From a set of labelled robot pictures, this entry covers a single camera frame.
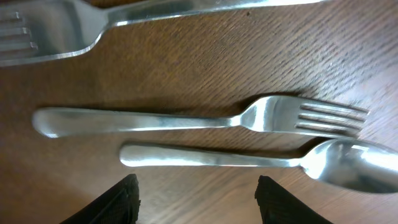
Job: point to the steel tablespoon right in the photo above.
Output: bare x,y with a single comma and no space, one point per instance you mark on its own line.
351,164

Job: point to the steel fork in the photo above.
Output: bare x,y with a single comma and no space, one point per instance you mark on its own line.
39,31
269,114

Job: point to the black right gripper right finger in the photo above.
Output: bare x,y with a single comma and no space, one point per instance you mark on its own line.
279,206

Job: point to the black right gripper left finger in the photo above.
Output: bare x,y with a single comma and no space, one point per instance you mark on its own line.
118,205

